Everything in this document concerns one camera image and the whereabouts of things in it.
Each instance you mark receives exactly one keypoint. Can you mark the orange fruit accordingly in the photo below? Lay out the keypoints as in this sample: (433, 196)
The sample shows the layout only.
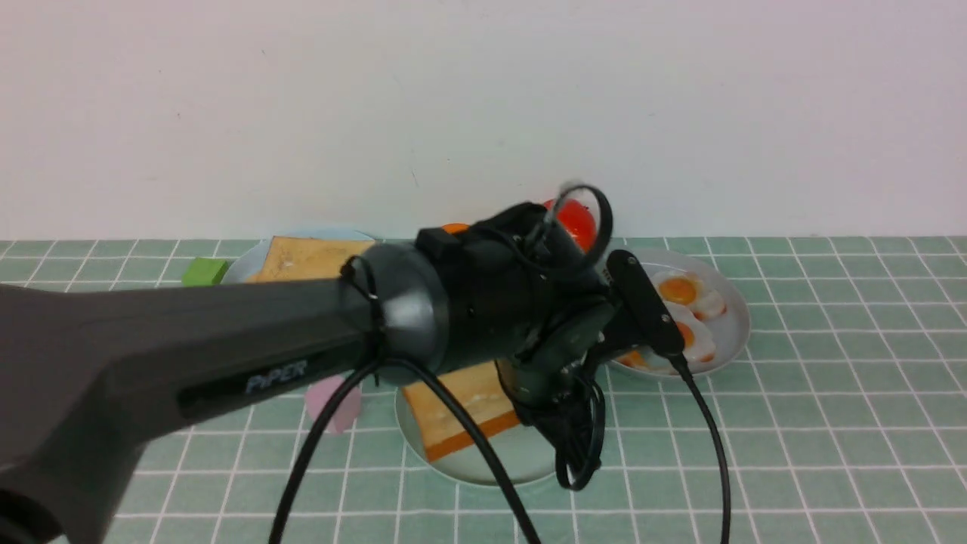
(455, 228)

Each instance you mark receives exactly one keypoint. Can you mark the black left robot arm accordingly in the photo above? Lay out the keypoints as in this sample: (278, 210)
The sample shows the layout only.
(90, 378)

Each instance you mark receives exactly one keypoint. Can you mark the fried egg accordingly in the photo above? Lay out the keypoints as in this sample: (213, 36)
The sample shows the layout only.
(646, 362)
(688, 290)
(699, 343)

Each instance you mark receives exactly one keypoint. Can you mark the green foam cube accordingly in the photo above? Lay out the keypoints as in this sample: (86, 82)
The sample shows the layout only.
(204, 272)

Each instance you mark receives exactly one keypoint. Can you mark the red pomegranate fruit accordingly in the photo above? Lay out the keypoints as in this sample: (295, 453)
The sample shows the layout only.
(578, 221)

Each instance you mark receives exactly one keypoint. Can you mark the grey egg plate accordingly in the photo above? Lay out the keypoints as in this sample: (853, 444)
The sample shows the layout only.
(732, 330)

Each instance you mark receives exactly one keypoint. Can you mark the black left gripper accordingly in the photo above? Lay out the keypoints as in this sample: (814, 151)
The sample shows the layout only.
(515, 290)

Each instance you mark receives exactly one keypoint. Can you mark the pink foam cube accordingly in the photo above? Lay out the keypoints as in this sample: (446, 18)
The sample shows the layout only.
(319, 394)

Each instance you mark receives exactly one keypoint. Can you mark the mint green centre plate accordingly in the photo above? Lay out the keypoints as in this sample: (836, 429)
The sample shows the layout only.
(525, 454)

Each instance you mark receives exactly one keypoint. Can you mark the light blue bread plate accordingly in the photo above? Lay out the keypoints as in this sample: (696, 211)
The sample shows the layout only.
(252, 260)

